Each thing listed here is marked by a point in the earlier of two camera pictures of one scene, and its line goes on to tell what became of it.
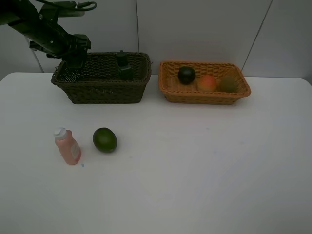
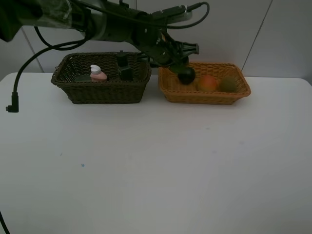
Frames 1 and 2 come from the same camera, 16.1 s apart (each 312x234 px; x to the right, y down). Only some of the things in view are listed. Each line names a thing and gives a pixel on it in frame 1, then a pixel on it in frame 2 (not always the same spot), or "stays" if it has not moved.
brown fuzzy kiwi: [228, 84] stays
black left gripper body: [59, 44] → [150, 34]
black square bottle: [126, 71] stays
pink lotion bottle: [69, 149] → [96, 74]
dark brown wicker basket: [100, 81] stays
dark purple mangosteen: [186, 75] stays
